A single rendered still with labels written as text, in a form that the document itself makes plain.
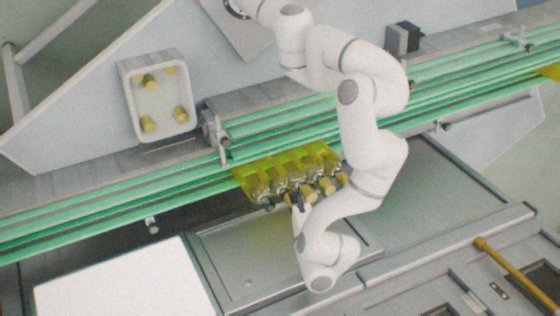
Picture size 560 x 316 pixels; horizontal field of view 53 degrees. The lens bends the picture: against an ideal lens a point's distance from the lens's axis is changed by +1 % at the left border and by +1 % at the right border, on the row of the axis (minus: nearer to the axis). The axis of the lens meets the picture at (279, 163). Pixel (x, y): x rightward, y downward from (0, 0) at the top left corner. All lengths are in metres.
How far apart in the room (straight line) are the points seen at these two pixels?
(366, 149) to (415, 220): 0.67
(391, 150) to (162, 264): 0.76
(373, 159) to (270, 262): 0.56
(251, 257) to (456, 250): 0.56
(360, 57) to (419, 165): 0.80
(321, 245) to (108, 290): 0.62
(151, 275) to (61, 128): 0.48
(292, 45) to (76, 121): 0.66
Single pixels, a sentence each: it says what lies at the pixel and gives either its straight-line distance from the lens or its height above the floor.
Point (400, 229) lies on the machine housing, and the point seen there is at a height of 1.24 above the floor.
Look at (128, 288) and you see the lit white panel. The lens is 1.55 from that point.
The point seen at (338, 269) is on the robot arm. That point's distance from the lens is 1.27.
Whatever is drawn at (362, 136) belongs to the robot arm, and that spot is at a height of 1.45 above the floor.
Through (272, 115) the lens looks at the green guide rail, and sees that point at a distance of 1.63.
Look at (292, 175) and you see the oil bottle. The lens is 1.57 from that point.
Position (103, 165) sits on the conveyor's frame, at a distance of 1.68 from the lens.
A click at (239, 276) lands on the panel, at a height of 1.22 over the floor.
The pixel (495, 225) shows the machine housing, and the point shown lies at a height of 1.38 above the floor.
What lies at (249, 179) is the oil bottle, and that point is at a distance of 1.57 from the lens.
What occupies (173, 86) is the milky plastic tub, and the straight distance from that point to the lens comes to 1.65.
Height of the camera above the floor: 2.20
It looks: 48 degrees down
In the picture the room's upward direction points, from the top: 141 degrees clockwise
